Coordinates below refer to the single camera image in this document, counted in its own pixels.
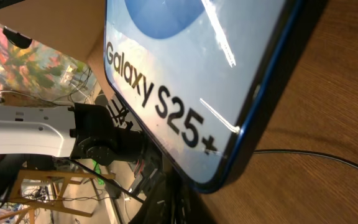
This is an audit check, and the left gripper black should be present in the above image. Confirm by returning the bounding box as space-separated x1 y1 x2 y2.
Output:
126 146 186 224

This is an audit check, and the black charger cable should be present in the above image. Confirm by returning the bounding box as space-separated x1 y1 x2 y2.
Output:
253 148 358 182

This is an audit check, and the blue Galaxy smartphone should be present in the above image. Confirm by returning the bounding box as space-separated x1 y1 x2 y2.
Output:
104 0 305 194

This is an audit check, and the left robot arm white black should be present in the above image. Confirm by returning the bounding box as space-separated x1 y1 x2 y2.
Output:
0 103 162 198

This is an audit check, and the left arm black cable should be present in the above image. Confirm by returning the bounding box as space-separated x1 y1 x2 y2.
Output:
67 158 145 205

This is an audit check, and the wooden frame stand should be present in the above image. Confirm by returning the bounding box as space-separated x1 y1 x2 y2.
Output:
0 168 111 223

